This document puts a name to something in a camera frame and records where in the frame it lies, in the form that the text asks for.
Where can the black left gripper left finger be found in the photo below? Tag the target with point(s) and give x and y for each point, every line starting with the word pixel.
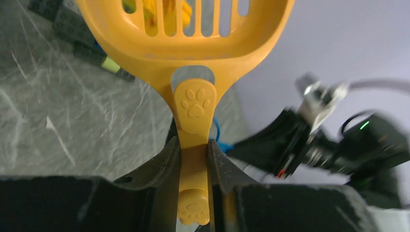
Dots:
pixel 144 200

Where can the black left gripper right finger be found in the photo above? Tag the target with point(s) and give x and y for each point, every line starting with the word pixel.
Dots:
pixel 238 203

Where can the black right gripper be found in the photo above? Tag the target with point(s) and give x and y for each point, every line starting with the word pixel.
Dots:
pixel 282 146

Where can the orange slotted scoop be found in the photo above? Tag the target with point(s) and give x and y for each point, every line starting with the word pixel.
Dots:
pixel 191 73

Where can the yellow toy brick building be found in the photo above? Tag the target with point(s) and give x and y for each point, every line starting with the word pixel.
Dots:
pixel 69 25

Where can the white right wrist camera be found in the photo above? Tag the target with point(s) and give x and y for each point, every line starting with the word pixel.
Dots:
pixel 319 101

